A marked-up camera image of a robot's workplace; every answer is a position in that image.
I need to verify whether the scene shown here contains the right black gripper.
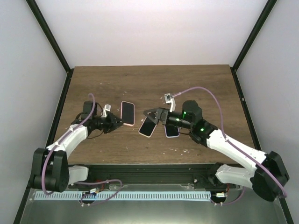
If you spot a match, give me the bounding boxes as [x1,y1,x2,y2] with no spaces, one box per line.
[144,107,192,130]

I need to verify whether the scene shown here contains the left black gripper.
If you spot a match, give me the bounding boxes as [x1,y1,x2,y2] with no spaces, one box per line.
[93,112,125,134]

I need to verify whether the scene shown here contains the beige phone case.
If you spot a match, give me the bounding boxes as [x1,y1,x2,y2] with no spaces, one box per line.
[138,116,157,138]

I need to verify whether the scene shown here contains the black phone silver edge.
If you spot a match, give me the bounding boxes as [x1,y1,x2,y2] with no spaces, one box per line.
[139,118,157,136]

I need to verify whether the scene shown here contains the pink phone case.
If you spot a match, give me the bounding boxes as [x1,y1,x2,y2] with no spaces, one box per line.
[120,100,136,127]

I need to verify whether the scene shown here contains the purple phone case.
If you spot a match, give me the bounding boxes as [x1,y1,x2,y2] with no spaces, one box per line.
[164,125,180,139]

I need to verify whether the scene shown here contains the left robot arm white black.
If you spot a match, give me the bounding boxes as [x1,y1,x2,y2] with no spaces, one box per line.
[29,101,123,195]

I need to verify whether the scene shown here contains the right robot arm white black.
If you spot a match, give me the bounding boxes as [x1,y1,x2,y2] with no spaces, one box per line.
[143,100,290,202]

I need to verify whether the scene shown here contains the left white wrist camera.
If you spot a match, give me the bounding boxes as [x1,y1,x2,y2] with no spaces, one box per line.
[101,104,111,118]

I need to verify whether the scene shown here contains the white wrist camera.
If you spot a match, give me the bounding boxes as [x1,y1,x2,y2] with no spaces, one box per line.
[101,104,111,118]
[164,93,176,112]

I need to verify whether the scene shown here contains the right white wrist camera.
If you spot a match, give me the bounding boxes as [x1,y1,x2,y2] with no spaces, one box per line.
[164,93,176,112]

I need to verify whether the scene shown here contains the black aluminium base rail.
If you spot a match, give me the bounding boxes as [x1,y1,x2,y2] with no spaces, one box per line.
[67,163,234,187]

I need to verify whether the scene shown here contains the light blue slotted cable duct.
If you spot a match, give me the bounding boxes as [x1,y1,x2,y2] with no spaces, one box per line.
[34,191,211,202]

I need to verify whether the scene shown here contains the left black frame post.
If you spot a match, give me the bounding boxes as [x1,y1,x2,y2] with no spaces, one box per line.
[25,0,71,74]

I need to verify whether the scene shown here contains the black frame post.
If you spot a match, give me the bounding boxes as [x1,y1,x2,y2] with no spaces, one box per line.
[231,0,278,70]
[25,0,71,74]

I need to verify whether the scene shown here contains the right black frame post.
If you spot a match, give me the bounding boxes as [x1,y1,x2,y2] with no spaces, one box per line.
[231,0,278,70]

